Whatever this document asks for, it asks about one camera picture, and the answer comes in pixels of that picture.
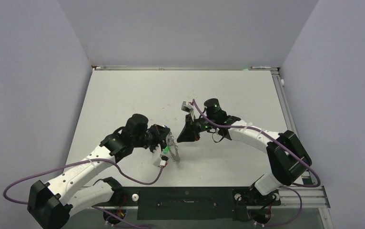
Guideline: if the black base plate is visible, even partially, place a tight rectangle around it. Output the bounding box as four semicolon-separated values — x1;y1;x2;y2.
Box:
98;187;281;221

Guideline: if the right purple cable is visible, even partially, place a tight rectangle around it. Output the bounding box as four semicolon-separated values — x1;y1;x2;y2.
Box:
192;99;321;228

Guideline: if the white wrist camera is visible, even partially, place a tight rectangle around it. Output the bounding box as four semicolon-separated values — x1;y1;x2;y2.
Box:
181;101;194;115
152;145;169;167

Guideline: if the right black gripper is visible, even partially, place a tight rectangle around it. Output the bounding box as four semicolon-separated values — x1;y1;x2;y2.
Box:
177;113;216;143

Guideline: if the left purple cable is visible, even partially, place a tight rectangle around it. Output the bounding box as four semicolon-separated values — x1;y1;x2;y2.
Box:
3;158;166;229

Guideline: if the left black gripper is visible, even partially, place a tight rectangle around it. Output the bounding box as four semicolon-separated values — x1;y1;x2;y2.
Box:
132;124;170;155

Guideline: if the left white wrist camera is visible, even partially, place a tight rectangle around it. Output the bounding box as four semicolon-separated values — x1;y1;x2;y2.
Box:
152;145;169;167

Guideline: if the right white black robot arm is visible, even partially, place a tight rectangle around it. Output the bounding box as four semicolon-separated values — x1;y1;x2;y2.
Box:
177;98;312;204

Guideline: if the green key tag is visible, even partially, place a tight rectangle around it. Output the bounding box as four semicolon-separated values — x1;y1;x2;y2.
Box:
162;146;170;155

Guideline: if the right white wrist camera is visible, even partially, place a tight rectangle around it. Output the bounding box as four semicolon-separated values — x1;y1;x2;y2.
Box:
181;101;194;115

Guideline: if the purple cable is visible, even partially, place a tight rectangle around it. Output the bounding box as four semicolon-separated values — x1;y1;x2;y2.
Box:
3;158;166;229
192;99;321;228

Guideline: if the silver disc key ring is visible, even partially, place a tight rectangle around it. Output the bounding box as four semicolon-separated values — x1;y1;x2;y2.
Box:
165;133;181;164

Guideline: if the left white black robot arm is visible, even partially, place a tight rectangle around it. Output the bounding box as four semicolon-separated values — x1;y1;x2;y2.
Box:
27;114;180;229

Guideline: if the aluminium frame rail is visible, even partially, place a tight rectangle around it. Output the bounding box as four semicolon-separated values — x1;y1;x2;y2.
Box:
46;186;331;210

